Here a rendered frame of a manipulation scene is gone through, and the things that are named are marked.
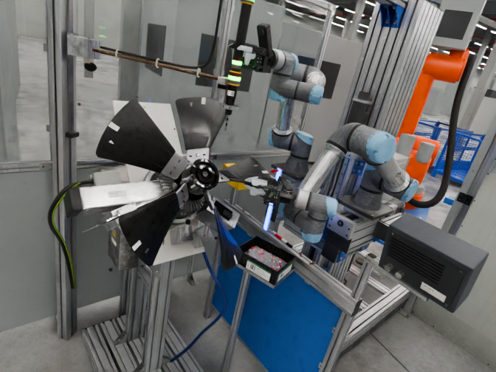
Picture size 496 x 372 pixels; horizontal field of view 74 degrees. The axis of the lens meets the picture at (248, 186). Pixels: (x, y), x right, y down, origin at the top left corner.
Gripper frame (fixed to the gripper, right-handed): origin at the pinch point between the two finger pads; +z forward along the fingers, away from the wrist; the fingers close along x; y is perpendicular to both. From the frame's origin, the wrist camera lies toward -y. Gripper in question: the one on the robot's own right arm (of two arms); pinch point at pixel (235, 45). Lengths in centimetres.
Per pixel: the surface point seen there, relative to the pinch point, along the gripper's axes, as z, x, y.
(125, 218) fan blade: 40, -5, 52
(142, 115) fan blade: 24.1, 14.4, 27.2
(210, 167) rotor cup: 5.1, -2.3, 42.6
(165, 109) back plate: -5, 41, 32
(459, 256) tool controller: -18, -83, 43
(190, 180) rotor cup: 14.4, -2.2, 46.0
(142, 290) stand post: 5, 32, 125
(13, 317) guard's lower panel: 50, 80, 153
